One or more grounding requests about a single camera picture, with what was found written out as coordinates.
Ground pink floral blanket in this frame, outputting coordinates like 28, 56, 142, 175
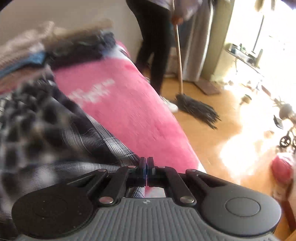
52, 42, 207, 198

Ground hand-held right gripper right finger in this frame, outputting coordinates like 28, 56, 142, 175
147, 157, 228, 207

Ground black white plaid pants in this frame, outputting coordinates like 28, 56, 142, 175
0, 74, 147, 234

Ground pink bag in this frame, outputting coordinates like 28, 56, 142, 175
271, 155, 295, 186

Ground stack of light folded clothes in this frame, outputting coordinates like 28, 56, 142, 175
0, 22, 55, 93

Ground brown floor mat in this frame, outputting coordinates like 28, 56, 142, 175
194, 79, 221, 96

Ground wooden handle mop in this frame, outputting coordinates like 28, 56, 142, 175
172, 22, 221, 130

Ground cluttered table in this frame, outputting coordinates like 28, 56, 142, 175
225, 43, 266, 77

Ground stack of dark folded clothes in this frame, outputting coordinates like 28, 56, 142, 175
44, 20, 116, 67

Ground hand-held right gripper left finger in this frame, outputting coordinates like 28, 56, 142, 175
67, 157, 148, 207

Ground grey curtain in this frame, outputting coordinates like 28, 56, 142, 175
180, 0, 222, 81

